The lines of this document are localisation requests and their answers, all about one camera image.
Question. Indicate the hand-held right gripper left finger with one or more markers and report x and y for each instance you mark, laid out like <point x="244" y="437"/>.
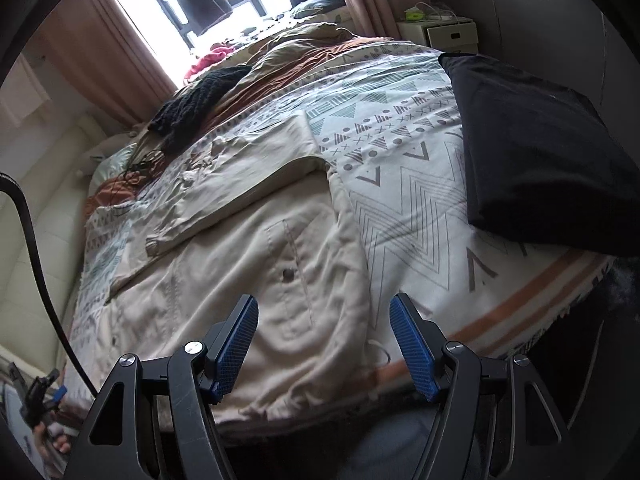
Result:
<point x="235" y="345"/>

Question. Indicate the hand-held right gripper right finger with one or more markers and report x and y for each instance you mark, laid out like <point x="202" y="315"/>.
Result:
<point x="415" y="350"/>

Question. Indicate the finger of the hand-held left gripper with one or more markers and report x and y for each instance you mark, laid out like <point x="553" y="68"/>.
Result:
<point x="60" y="394"/>

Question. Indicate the beige jacket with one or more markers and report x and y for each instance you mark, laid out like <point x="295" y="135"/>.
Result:
<point x="260" y="250"/>

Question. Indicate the person's left hand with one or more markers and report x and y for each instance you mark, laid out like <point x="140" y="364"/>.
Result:
<point x="57" y="442"/>

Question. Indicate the person's grey clothing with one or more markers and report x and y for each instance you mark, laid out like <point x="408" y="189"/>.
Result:
<point x="390" y="445"/>

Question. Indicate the bed with patterned duvet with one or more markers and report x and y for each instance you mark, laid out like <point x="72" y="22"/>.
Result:
<point x="415" y="185"/>

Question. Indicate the pale pillow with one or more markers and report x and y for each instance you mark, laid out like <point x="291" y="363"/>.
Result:
<point x="115" y="160"/>

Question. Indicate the black folded garment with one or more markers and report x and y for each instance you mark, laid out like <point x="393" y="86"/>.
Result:
<point x="540" y="150"/>

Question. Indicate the black knit sweater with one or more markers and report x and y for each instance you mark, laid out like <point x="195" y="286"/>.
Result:
<point x="200" y="95"/>

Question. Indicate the orange bed sheet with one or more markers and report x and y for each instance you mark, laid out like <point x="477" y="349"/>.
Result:
<point x="280" y="75"/>

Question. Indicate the pink garment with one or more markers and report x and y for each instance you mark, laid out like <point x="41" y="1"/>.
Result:
<point x="210" y="57"/>

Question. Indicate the beige hanging cloth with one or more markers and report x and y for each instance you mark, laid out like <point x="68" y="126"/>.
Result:
<point x="25" y="95"/>

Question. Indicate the beige duvet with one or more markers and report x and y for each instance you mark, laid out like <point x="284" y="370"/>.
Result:
<point x="300" y="40"/>

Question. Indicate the white nightstand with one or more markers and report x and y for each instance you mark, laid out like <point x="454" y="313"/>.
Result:
<point x="450" y="35"/>

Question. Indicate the small green item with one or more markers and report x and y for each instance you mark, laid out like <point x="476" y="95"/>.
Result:
<point x="414" y="14"/>

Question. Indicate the dark blue pillow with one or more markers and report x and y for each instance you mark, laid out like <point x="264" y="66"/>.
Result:
<point x="320" y="7"/>

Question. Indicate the grey wardrobe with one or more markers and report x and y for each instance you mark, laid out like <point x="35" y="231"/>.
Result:
<point x="550" y="20"/>

